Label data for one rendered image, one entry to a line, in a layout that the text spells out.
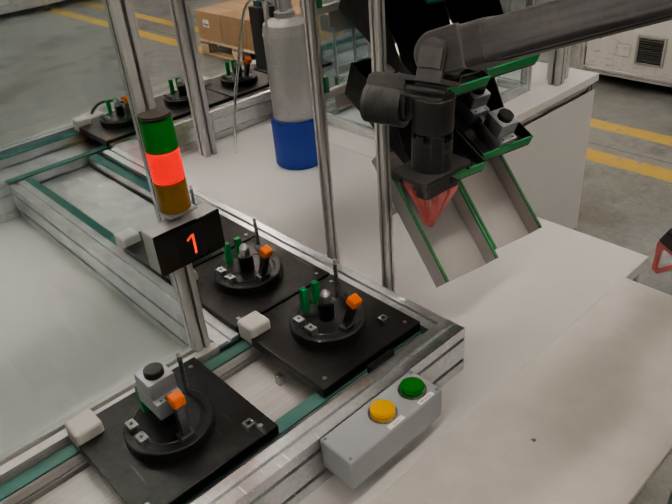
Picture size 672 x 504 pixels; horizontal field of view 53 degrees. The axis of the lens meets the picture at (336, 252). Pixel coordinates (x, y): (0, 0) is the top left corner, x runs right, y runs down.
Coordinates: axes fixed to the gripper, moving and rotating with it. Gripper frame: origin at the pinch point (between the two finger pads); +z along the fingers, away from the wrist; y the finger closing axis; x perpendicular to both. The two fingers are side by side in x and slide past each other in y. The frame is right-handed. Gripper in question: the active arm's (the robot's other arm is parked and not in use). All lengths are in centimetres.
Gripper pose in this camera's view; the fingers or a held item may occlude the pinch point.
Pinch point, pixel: (429, 220)
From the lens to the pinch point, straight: 101.4
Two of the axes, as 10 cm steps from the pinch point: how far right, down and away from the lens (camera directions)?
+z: 0.5, 8.3, 5.5
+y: -7.4, 4.0, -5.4
